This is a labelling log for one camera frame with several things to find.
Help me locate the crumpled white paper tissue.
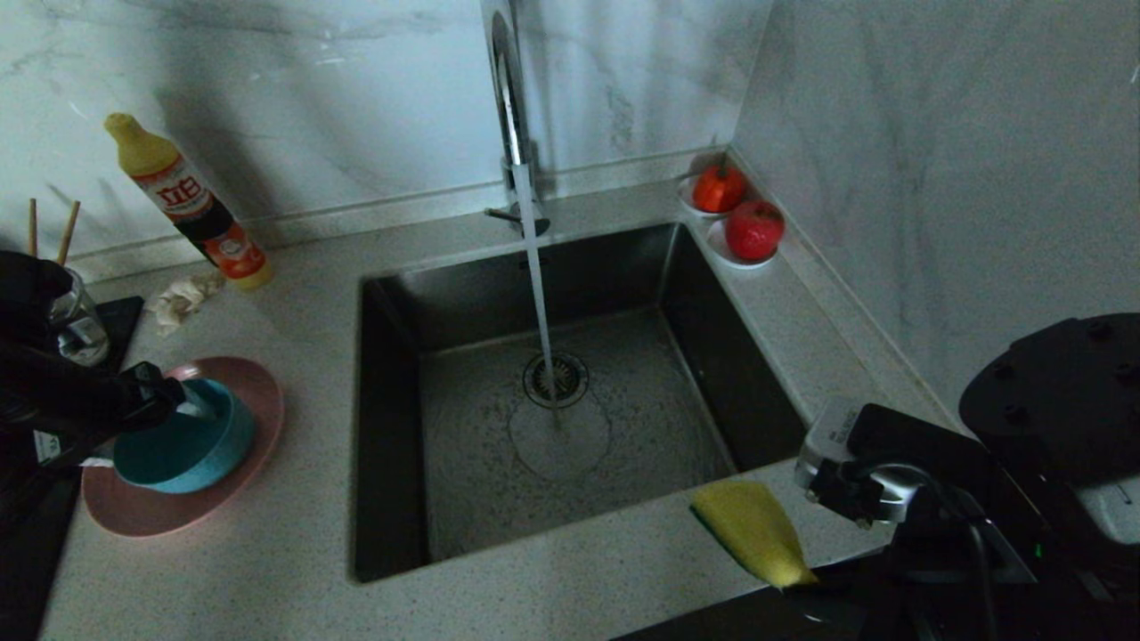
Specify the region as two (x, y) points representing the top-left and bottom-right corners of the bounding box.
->
(145, 272), (225, 336)

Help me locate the pink plastic plate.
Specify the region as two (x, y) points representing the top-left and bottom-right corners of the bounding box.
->
(80, 356), (286, 538)

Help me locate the clear glass cup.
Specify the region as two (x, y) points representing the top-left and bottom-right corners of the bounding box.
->
(49, 267), (110, 366)

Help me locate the stainless steel sink basin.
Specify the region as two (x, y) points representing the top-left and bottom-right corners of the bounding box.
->
(354, 223), (807, 584)

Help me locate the round metal drain strainer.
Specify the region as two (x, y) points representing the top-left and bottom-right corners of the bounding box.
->
(523, 351), (590, 410)

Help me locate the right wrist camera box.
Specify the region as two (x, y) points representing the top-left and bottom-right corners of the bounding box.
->
(794, 398), (865, 491)

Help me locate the red toy apple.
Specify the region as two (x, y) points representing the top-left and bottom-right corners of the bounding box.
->
(726, 199), (786, 262)

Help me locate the orange-red toy tomato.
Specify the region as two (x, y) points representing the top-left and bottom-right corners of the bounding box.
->
(692, 158), (748, 215)

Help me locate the teal plastic bowl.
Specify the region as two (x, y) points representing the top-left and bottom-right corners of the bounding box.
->
(113, 378), (257, 495)

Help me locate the chrome sink faucet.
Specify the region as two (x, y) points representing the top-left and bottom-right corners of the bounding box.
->
(479, 0), (550, 239)

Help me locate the orange dish soap bottle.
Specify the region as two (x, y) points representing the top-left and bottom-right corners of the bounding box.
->
(103, 112), (273, 288)

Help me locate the yellow green sponge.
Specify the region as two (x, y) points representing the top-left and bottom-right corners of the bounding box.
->
(690, 479), (818, 588)

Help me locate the black induction cooktop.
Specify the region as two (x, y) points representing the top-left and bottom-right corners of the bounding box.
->
(0, 296), (145, 641)

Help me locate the small white round dish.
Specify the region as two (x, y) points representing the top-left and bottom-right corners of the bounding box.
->
(679, 174), (745, 220)
(706, 219), (778, 271)

